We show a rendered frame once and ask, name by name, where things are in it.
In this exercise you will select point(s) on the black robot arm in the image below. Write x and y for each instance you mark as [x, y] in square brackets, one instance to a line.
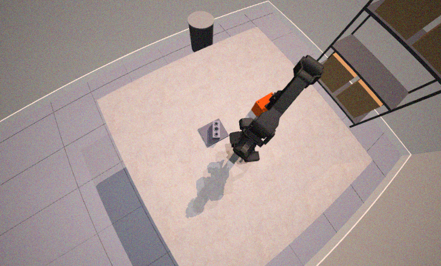
[306, 72]

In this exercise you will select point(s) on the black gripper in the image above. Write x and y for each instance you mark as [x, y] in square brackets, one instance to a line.
[243, 124]

